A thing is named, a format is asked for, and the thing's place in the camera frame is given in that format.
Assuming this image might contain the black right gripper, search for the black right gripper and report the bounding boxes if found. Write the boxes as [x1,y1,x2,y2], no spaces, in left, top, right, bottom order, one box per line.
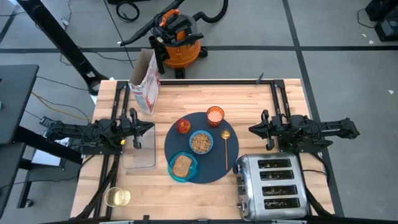
[248,109,284,151]

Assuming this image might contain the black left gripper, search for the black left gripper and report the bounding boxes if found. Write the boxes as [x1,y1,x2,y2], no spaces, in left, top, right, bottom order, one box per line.
[119,108,155,149]

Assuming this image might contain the gold spoon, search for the gold spoon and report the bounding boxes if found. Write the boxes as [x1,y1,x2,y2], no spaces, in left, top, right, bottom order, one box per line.
[220,129,231,171]

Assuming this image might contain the red yellow apple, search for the red yellow apple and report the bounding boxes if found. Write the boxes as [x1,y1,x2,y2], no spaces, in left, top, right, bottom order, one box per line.
[176,118,192,135]

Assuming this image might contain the orange drinking glass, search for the orange drinking glass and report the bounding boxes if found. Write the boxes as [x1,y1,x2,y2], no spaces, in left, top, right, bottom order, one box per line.
[206,106,225,129]

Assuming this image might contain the small round plastic bowl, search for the small round plastic bowl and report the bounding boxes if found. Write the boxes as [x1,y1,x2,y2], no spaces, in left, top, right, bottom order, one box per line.
[188,129,215,155]

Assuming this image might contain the teal plastic plate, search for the teal plastic plate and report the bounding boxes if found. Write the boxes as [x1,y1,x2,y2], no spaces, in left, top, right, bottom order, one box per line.
[167,151,199,183]

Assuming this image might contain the brown toast slice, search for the brown toast slice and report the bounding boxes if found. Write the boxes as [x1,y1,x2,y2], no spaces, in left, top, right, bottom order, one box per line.
[172,155,193,179]

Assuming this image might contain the beige cereal pieces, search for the beige cereal pieces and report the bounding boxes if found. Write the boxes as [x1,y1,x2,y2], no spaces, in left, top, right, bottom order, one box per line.
[191,133,212,153]

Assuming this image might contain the gold wire cup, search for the gold wire cup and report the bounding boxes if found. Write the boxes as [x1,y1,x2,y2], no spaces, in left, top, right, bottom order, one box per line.
[104,186,132,208]

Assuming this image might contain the clear plastic container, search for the clear plastic container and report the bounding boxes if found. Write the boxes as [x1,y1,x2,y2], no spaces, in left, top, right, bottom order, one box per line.
[122,119,156,170]

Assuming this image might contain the white red cereal box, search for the white red cereal box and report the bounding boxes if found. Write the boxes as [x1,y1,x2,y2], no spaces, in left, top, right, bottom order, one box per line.
[127,48,161,115]

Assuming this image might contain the round dark blue placemat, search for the round dark blue placemat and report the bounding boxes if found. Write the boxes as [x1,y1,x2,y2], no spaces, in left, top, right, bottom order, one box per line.
[164,111,239,184]

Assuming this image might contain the silver four-slot toaster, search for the silver four-slot toaster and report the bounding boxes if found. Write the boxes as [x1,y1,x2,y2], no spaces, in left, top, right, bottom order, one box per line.
[232,152,309,221]

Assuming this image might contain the orange shop vacuum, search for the orange shop vacuum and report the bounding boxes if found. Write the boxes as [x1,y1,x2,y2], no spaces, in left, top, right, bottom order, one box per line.
[148,8,208,79]

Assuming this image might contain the black vacuum wand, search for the black vacuum wand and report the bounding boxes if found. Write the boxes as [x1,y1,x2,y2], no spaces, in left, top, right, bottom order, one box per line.
[120,0,187,47]

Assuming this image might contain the white paper sheet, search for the white paper sheet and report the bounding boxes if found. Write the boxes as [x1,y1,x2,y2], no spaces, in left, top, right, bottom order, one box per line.
[30,136,72,167]

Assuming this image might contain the black tower stand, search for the black tower stand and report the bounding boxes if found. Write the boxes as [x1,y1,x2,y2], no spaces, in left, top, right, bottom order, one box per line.
[16,0,109,96]

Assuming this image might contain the black desk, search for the black desk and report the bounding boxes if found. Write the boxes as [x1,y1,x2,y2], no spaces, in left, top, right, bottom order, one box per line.
[0,64,40,146]
[0,141,27,218]

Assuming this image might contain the black equipment box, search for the black equipment box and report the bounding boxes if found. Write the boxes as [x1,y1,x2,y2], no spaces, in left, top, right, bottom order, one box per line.
[365,0,398,43]

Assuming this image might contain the black table rig frame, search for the black table rig frame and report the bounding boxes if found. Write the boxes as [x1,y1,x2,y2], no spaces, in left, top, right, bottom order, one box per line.
[70,72,335,224]

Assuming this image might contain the yellow floor cable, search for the yellow floor cable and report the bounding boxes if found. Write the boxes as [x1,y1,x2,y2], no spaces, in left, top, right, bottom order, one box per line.
[30,91,86,121]

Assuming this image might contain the black vacuum hose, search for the black vacuum hose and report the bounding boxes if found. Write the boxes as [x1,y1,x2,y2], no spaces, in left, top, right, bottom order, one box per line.
[192,0,229,24]

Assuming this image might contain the coiled black cable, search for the coiled black cable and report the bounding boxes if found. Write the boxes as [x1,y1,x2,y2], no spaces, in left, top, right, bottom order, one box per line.
[115,1,141,23]

